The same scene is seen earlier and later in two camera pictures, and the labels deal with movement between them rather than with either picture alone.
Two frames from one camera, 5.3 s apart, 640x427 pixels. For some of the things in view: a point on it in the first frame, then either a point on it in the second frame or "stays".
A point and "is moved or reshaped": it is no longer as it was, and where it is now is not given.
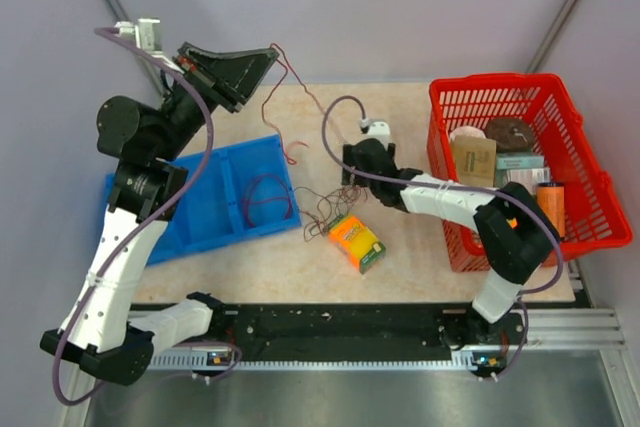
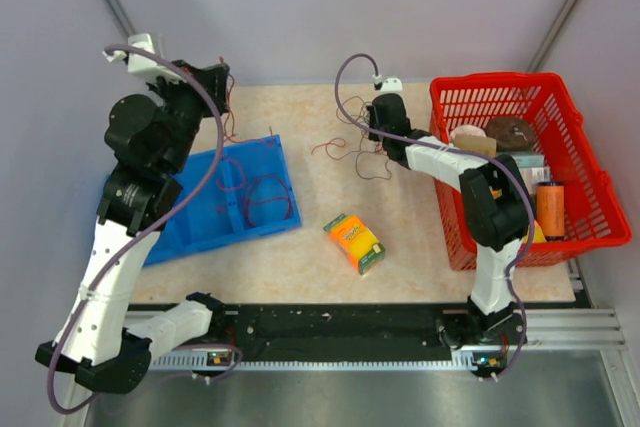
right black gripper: (350, 158) -> (373, 116)
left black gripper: (225, 77) -> (213, 79)
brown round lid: (512, 134) stays
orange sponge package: (359, 243) stays
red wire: (276, 49) -> (244, 203)
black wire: (330, 207) is moved or reshaped
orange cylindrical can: (550, 198) stays
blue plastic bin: (241, 194) stays
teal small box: (519, 160) stays
